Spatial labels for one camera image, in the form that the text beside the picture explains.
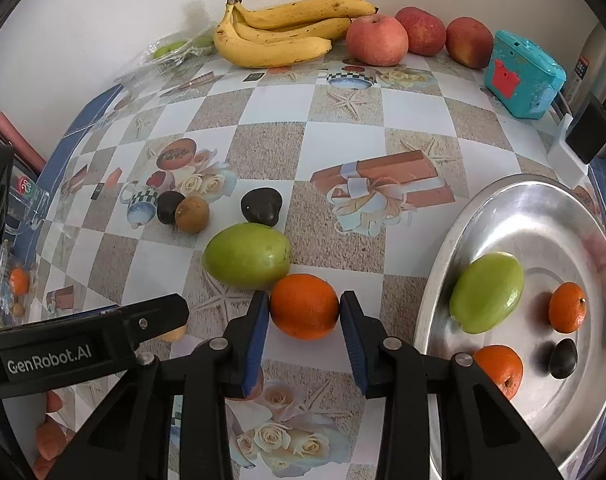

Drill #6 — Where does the large front orange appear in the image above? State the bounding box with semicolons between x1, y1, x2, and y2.
473;344;524;400

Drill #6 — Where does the brown fruit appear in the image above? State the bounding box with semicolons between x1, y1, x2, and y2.
174;196;210;234
158;325;187;342

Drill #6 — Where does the green mango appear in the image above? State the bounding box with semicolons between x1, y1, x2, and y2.
201;222;291;289
449;252;524;335

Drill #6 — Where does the dark plum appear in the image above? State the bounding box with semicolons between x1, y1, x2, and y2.
548;338;578;379
157;190;185;226

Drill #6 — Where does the orange with stem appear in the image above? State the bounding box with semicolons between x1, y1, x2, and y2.
548;282;587;334

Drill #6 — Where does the small orange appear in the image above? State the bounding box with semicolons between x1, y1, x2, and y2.
269;273;339;340

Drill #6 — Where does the dark avocado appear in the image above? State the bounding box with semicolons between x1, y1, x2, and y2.
240;188;282;228

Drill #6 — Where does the clear container with green fruits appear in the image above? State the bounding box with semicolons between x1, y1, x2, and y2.
114;27;215;91

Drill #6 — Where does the glass mug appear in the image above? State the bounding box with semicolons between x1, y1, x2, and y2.
5;167;50;236

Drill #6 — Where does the clear container with orange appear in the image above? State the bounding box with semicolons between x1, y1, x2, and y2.
0;240;34;328

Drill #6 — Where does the silver metal plate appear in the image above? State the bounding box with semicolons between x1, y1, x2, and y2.
414;174;606;479

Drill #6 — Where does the patterned tablecloth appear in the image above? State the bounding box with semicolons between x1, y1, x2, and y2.
2;44;606;480

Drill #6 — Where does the white power strip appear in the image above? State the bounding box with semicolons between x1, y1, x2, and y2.
547;114;588;190

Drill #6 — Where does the yellow banana bunch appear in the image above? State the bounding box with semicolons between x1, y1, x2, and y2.
213;0;378;68

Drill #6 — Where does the black power adapter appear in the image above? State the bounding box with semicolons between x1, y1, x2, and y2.
565;92;606;165

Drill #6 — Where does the teal plastic box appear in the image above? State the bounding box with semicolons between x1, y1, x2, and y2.
484;30;566;119

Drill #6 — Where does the right red apple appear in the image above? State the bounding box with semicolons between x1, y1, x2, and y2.
445;16;494;70

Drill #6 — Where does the red apple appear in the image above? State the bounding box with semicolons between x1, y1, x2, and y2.
445;16;494;70
395;6;446;56
345;14;408;67

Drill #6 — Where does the steel kettle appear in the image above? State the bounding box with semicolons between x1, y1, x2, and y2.
562;22;606;113

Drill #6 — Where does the front red apple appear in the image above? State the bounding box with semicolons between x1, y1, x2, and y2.
345;14;408;67

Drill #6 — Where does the middle red apple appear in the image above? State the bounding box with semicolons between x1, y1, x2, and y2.
395;6;446;56

